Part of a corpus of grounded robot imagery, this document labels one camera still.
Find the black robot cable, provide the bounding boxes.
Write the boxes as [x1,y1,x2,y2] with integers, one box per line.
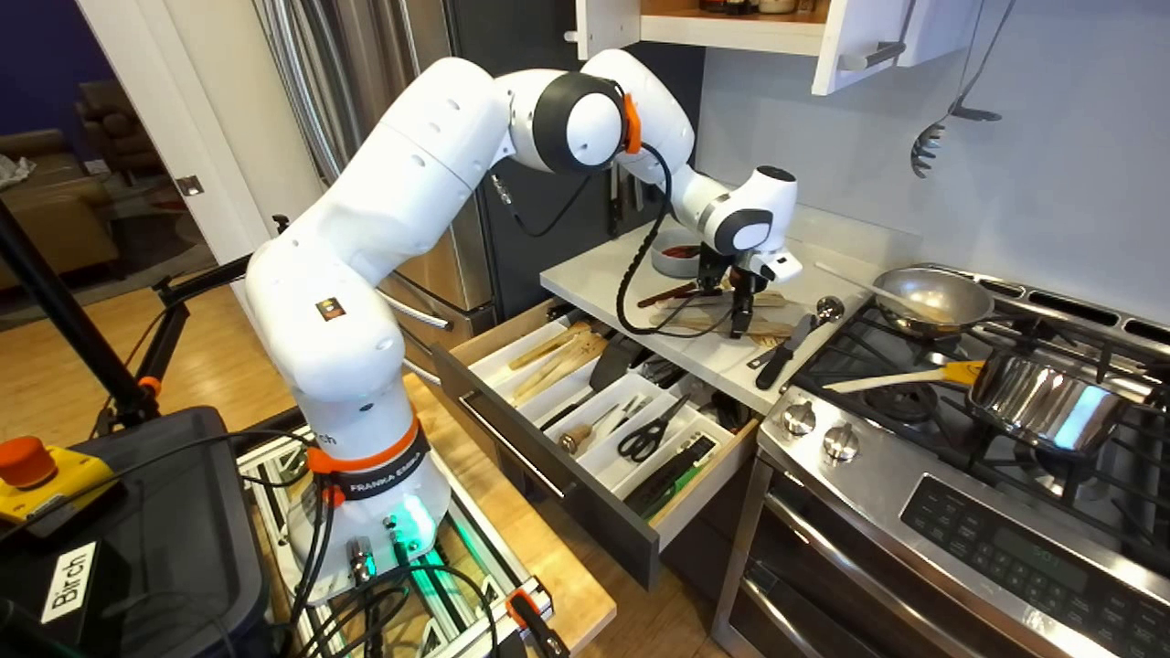
[610,144,704,341]

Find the black spatula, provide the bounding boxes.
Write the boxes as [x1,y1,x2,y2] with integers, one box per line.
[542,332,652,432]

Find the stainless steel refrigerator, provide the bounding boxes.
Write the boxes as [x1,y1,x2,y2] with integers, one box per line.
[250,0,488,323]

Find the dark red handled utensil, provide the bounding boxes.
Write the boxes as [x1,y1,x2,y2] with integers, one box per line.
[632,283,701,313]

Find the round white red dish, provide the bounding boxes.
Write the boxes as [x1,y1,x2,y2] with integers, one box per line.
[646,237,710,283]

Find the black equipment case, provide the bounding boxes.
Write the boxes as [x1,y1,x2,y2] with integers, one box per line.
[0,405,270,658]

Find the white door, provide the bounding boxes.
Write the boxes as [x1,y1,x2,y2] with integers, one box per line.
[77,0,332,266]

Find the black hanging slotted spoon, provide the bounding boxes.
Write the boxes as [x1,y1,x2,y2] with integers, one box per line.
[908,0,1020,182]

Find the black tripod stand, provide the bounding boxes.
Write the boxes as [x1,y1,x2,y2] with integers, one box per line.
[0,198,287,432]

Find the black cable bundle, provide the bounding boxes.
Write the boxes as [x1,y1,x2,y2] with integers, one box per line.
[270,487,577,658]

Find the yellow red emergency stop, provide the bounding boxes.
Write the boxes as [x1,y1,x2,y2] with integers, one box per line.
[0,437,119,527]

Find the black handled metal utensil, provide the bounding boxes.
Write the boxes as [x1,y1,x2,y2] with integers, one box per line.
[749,292,849,397]

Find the wooden robot mounting table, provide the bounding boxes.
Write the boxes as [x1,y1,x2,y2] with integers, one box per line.
[234,370,618,658]

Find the steel range knob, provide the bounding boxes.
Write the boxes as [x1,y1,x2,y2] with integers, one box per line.
[818,422,863,469]
[777,397,818,439]

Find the wooden spurtle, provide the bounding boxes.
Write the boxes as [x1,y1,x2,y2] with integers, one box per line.
[666,313,798,345]

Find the white plastic cutlery tray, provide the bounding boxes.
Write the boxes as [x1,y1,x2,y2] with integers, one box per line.
[469,313,742,497]

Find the black handled scissors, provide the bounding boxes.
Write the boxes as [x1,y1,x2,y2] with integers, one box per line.
[615,397,691,469]

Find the stainless steel gas range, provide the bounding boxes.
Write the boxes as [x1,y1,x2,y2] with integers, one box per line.
[710,266,1170,658]

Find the shiny metal utensil bunch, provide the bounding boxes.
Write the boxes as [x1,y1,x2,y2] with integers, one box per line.
[638,355,686,392]

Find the brown sofa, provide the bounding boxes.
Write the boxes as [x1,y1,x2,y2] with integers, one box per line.
[0,124,123,289]

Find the steel pan yellow handle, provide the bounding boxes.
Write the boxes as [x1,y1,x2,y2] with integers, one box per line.
[818,345,1130,473]

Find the steel wok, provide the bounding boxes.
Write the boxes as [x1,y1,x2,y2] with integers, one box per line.
[869,263,997,341]

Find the wooden drawer grey front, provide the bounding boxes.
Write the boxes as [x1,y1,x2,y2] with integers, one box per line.
[423,298,763,590]

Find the green knife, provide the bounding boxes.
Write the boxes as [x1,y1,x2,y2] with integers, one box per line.
[652,458,725,525]

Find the steel range drawer handle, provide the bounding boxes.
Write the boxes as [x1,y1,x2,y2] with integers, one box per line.
[733,578,843,658]

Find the flat wooden spatula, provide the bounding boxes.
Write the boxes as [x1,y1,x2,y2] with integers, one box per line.
[508,326,588,373]
[508,341,610,405]

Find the steel oven door handle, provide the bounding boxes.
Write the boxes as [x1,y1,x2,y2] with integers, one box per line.
[760,487,981,658]

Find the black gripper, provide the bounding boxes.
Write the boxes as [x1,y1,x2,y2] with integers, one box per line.
[694,244,769,341]

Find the white upper cabinet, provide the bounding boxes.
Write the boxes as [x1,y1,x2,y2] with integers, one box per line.
[571,0,984,99]

